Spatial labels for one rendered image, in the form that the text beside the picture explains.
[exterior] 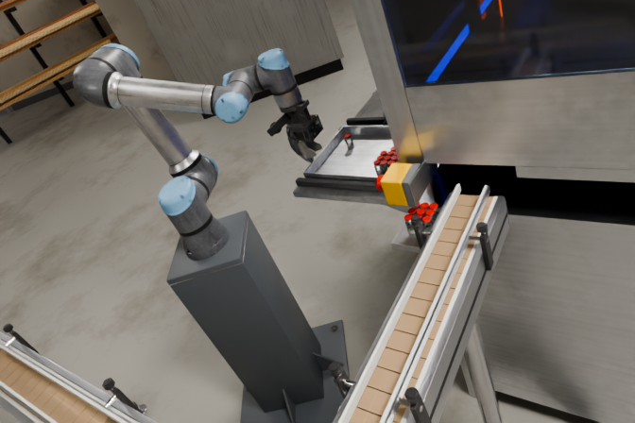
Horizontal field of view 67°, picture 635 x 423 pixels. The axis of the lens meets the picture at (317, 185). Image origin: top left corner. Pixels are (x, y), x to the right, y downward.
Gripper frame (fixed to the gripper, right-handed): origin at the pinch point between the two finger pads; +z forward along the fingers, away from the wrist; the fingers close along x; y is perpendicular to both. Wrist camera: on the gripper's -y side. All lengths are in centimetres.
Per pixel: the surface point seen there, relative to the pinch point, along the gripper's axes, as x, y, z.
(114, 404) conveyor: -83, 5, -1
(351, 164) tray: 3.2, 12.4, 4.2
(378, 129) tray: 19.5, 14.8, 2.3
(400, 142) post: -12.6, 40.7, -15.1
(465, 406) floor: -17, 38, 92
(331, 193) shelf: -10.2, 12.6, 4.4
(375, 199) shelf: -11.1, 27.6, 4.7
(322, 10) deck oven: 262, -164, 33
